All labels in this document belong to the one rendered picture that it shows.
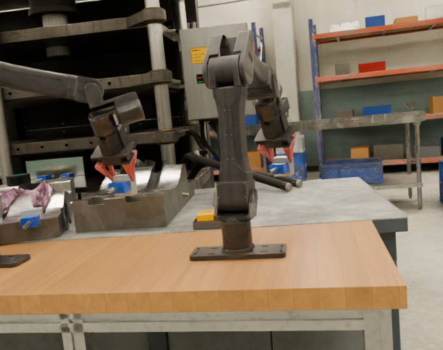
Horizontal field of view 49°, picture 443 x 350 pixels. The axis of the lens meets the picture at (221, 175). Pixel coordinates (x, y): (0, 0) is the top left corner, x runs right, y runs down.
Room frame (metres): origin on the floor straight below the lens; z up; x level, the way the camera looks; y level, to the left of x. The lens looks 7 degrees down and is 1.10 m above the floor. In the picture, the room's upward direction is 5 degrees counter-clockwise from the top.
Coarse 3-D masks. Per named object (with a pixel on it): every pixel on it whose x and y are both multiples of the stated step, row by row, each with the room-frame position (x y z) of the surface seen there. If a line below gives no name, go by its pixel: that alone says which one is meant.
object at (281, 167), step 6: (276, 156) 1.40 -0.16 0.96; (282, 156) 1.39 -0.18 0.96; (276, 162) 1.36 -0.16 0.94; (282, 162) 1.35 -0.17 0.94; (288, 162) 1.36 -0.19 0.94; (270, 168) 1.34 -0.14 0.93; (276, 168) 1.32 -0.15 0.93; (282, 168) 1.33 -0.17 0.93; (288, 168) 1.36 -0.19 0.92; (276, 174) 1.38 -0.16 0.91; (282, 174) 1.37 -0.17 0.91; (288, 174) 1.36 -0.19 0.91
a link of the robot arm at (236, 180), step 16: (208, 64) 1.02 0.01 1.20; (224, 64) 1.00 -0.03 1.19; (208, 80) 1.01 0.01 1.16; (224, 80) 1.01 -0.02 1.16; (240, 80) 1.00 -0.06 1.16; (224, 96) 1.00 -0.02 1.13; (240, 96) 1.00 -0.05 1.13; (224, 112) 1.00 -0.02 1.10; (240, 112) 1.00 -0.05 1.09; (224, 128) 1.00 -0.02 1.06; (240, 128) 1.00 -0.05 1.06; (224, 144) 1.00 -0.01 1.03; (240, 144) 0.99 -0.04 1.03; (224, 160) 1.00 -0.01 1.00; (240, 160) 0.99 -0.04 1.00; (224, 176) 1.00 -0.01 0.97; (240, 176) 0.98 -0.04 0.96; (224, 192) 0.99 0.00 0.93; (240, 192) 0.98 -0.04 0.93; (224, 208) 1.00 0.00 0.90; (240, 208) 0.99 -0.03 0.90
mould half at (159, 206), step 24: (144, 168) 1.64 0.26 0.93; (168, 168) 1.62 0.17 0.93; (96, 192) 1.52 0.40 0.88; (144, 192) 1.38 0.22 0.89; (168, 192) 1.38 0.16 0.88; (192, 192) 1.77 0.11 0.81; (96, 216) 1.34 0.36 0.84; (120, 216) 1.33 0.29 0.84; (144, 216) 1.32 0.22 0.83; (168, 216) 1.35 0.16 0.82
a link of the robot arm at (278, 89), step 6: (276, 78) 1.27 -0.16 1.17; (276, 84) 1.26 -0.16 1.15; (276, 90) 1.26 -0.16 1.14; (282, 90) 1.37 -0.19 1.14; (252, 96) 1.28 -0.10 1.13; (258, 96) 1.27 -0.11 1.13; (264, 96) 1.26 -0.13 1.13; (270, 96) 1.26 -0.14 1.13; (276, 96) 1.25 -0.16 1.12; (276, 102) 1.33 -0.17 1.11
